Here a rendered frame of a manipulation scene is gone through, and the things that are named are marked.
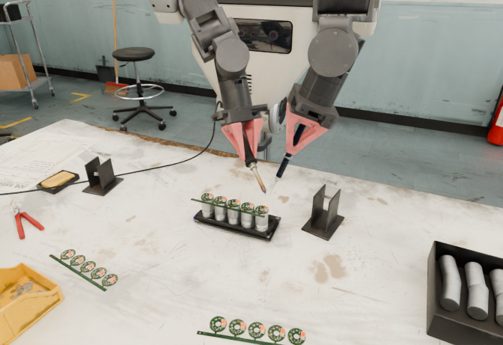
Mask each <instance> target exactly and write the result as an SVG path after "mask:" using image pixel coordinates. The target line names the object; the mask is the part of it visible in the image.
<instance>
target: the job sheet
mask: <svg viewBox="0 0 503 345"><path fill-rule="evenodd" d="M100 139H101V138H89V137H81V136H74V135H61V134H54V133H47V132H42V133H41V134H39V135H36V136H35V137H33V138H31V139H29V140H27V141H25V142H24V143H22V144H20V145H18V146H16V147H15V148H13V149H11V150H9V151H7V152H5V153H3V154H2V155H0V190H4V191H9V192H21V191H27V190H29V189H30V188H32V187H33V186H35V185H36V184H38V183H39V182H40V181H42V180H43V179H45V178H46V177H48V176H49V175H50V174H52V173H53V172H55V171H57V170H58V169H59V168H60V167H62V166H63V165H65V164H67V163H68V162H69V161H70V160H72V159H74V158H75V157H76V156H78V155H79V154H80V153H82V152H83V151H85V150H87V149H88V148H89V147H90V146H92V145H93V144H95V143H97V142H98V141H99V140H100Z"/></svg>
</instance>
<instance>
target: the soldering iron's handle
mask: <svg viewBox="0 0 503 345"><path fill-rule="evenodd" d="M243 144H244V150H245V163H246V167H247V168H249V164H250V163H251V162H255V163H256V164H257V160H256V158H255V157H254V155H253V153H252V151H251V149H250V147H249V144H248V142H247V141H246V137H245V136H244V134H243Z"/></svg>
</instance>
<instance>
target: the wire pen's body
mask: <svg viewBox="0 0 503 345"><path fill-rule="evenodd" d="M305 127H306V125H304V124H301V123H299V124H298V126H297V128H296V130H295V132H294V134H295V135H294V134H293V135H294V137H293V146H296V145H297V144H298V142H299V140H300V138H301V136H302V134H303V132H304V129H305ZM292 155H293V154H290V153H287V152H286V153H284V158H283V160H282V162H281V165H280V167H279V169H278V171H277V173H276V177H278V178H281V177H282V175H283V173H284V171H285V169H286V167H287V165H288V162H289V161H290V159H292V158H293V157H292Z"/></svg>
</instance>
